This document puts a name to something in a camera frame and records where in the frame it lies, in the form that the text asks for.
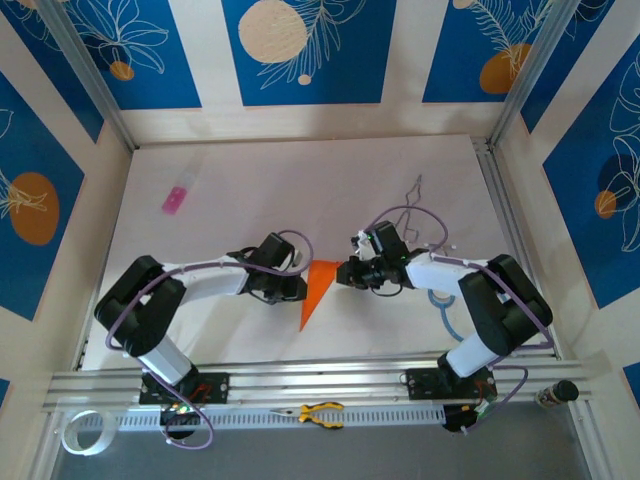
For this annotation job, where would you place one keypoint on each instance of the orange paper sheet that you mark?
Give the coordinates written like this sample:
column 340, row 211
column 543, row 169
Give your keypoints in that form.
column 317, row 287

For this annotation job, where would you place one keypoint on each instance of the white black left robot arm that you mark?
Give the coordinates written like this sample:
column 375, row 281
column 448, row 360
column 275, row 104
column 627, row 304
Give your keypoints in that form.
column 145, row 310

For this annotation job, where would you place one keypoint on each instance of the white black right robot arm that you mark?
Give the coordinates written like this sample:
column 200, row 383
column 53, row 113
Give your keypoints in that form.
column 500, row 310

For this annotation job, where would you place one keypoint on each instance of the pink spray bottle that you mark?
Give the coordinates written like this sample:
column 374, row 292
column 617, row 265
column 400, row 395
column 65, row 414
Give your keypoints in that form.
column 175, row 199

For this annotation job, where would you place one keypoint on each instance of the yellow black pliers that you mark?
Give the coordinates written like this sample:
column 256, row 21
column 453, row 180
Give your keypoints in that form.
column 320, row 415

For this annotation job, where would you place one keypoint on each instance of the clear tape roll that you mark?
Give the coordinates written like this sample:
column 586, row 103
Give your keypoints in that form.
column 75, row 442

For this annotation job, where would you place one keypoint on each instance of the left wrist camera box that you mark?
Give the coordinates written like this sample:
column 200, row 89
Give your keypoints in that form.
column 296, row 257

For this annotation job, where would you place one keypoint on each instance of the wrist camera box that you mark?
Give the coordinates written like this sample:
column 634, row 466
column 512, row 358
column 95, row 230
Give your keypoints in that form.
column 362, row 245
column 296, row 257

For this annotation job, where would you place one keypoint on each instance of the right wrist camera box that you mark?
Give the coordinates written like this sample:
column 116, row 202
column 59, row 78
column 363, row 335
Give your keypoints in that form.
column 362, row 245

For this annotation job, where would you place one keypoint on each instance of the long aluminium frame rail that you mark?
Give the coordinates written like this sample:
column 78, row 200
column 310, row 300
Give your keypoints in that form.
column 310, row 377

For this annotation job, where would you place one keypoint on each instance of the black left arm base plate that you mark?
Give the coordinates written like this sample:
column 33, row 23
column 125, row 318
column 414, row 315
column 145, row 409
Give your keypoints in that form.
column 215, row 387

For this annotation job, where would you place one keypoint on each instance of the short aluminium side rail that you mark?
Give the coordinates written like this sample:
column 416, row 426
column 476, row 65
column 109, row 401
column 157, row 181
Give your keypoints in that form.
column 515, row 240

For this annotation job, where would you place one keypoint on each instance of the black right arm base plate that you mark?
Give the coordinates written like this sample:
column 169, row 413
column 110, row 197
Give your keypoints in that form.
column 422, row 382

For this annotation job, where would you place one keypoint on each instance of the aluminium frame post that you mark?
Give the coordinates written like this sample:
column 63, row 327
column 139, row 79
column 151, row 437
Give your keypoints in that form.
column 87, row 75
column 530, row 75

